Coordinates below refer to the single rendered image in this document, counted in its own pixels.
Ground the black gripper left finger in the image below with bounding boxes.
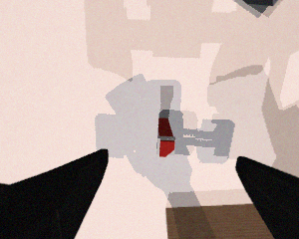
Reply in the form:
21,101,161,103
0,148,109,239

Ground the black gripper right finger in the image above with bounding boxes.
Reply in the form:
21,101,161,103
235,156,299,239

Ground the grey sloped panel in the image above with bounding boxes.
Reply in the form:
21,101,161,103
243,0,278,6

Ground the dark red peg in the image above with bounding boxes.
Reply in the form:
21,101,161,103
157,118,175,157

